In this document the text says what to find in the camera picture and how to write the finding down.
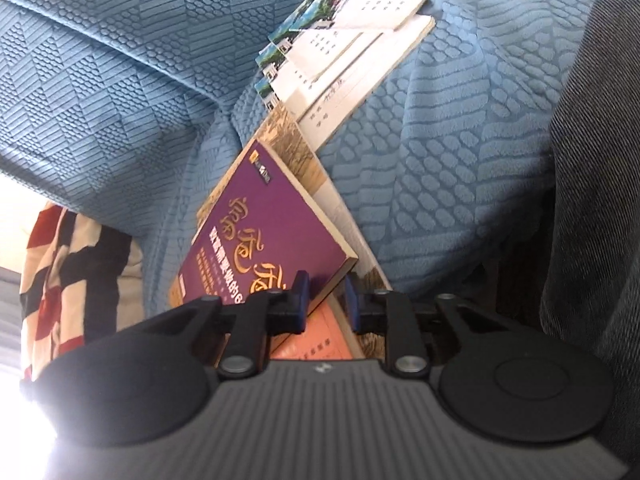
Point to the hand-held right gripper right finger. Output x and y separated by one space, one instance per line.
351 305

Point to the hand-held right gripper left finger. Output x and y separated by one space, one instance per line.
300 305

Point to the purple book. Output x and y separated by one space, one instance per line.
260 220

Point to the tan illustrated book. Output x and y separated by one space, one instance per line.
295 145

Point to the orange and white book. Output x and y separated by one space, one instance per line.
320 335

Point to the blue textured blanket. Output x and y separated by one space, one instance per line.
450 160

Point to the red black cream striped cloth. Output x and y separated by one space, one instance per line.
65 270

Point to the person's grey trouser leg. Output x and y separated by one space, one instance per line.
600 160

